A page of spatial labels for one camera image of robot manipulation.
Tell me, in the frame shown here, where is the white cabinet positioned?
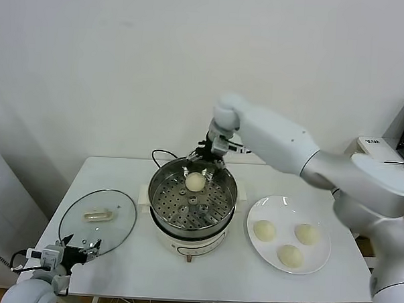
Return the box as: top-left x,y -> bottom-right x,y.
0,139 -> 52,282

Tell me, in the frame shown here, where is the perforated stainless steel steamer basket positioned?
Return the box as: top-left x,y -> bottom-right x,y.
146,154 -> 239,233

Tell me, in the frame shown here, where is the large white round plate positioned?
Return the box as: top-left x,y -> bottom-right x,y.
245,194 -> 334,275

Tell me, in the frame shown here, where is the white side desk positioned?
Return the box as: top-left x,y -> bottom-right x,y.
344,134 -> 404,165

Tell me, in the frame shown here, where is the round glass pot lid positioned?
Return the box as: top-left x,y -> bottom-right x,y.
57,187 -> 139,259

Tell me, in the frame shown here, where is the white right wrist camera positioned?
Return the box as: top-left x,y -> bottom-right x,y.
210,133 -> 255,158

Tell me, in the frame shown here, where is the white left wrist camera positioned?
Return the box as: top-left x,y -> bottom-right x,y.
25,243 -> 64,270

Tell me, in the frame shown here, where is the black cooker power cable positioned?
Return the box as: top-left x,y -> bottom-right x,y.
149,149 -> 179,173

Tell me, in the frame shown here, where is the black left camera cable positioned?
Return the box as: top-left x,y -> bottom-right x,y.
9,248 -> 29,274

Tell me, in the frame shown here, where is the white steamed baozi bun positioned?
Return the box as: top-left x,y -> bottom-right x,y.
275,243 -> 305,269
184,172 -> 207,193
253,219 -> 277,243
294,223 -> 320,247

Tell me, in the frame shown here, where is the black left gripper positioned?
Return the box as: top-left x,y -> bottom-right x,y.
54,232 -> 103,277

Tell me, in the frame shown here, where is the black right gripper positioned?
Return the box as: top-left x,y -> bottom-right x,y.
182,121 -> 230,185

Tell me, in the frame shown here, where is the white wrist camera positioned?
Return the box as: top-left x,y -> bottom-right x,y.
25,243 -> 64,270
210,133 -> 255,158

